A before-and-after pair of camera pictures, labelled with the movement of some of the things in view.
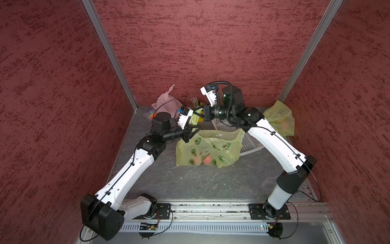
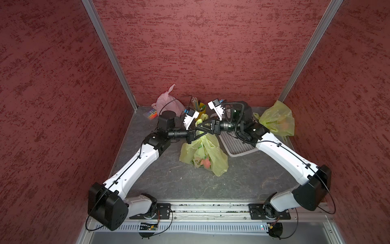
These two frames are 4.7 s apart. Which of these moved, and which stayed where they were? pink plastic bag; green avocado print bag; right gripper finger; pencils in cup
Moved: green avocado print bag; right gripper finger
Stayed: pencils in cup; pink plastic bag
